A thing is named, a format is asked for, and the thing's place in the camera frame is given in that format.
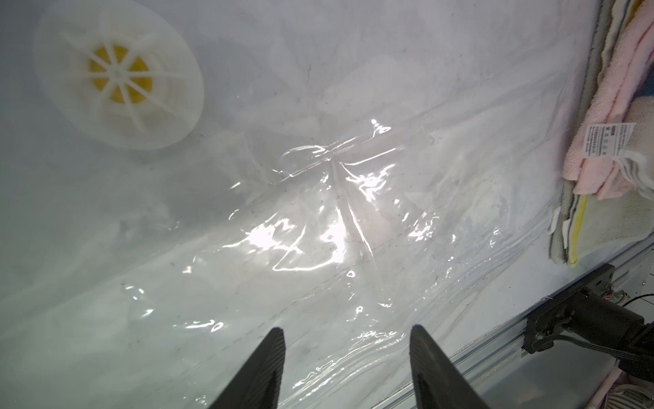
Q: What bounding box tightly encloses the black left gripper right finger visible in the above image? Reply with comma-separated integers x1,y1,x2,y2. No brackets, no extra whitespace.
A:
410,325,489,409

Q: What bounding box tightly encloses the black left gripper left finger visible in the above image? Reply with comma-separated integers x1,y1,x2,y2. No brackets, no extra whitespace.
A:
209,327,286,409

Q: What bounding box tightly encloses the clear plastic vacuum bag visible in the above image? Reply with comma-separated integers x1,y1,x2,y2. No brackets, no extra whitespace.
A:
1,1,600,408

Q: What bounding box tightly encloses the blue and beige towel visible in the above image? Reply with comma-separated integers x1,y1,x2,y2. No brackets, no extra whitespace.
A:
618,70,653,201

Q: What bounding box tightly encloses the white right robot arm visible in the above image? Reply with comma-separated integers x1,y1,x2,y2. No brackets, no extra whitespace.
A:
566,292,653,382

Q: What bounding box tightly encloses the pale yellow folded towel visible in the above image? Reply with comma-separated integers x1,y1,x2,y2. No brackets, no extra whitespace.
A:
549,181,653,267

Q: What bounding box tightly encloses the pink folded towel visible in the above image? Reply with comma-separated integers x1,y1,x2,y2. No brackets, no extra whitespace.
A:
563,0,653,200

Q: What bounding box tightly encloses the white vacuum bag valve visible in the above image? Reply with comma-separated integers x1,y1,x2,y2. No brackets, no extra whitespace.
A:
33,1,204,150

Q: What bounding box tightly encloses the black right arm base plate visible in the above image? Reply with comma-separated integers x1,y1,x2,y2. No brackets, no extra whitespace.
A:
522,263,617,354

